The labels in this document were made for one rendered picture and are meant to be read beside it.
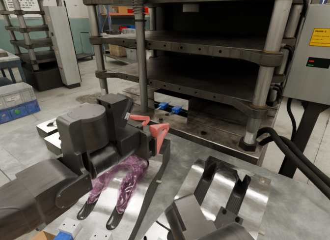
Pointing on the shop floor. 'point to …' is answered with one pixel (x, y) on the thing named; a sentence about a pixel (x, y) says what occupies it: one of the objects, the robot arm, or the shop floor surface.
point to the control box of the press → (309, 77)
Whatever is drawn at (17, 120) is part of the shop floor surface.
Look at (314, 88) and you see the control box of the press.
